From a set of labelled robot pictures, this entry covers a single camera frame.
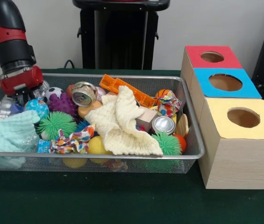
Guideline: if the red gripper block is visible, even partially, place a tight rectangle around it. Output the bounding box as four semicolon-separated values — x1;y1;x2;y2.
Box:
0;65;44;104

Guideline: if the cream knitted cloth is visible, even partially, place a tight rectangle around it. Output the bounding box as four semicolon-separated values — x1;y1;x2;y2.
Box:
84;85;164;156

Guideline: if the clear mesh bin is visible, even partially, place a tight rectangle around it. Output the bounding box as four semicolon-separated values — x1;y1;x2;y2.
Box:
0;72;206;174

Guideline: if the wooden box with three holes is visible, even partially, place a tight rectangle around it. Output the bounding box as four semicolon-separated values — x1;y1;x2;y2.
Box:
180;45;264;190

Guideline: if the small globe ball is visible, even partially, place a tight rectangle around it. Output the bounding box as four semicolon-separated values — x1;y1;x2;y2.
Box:
24;97;50;119

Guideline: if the small soccer ball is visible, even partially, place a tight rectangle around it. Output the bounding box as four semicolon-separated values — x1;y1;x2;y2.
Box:
45;87;65;102

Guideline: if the purple bumpy ball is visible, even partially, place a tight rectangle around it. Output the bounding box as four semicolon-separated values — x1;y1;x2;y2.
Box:
48;92;78;119

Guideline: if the light blue cloth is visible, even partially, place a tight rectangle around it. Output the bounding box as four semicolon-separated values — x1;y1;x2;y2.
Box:
0;110;41;153

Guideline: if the green spiky toy with eyes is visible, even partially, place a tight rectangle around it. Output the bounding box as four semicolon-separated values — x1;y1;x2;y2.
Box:
36;111;78;140

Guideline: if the colourful patterned cloth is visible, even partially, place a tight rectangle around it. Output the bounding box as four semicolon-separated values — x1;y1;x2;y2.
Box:
49;123;96;154

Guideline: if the orange plastic block tray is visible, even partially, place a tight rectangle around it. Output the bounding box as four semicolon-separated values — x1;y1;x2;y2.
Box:
99;74;156;108

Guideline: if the yellow ball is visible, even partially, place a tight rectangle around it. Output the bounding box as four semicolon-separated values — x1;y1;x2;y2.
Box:
87;136;113;155

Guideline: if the silver drink can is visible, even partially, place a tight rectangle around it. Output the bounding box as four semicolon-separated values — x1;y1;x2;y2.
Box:
150;116;177;135

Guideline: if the black cable loop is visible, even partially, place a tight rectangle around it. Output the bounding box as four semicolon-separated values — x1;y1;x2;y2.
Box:
63;59;76;69

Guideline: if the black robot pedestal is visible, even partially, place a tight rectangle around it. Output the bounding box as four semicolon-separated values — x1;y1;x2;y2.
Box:
72;0;171;70

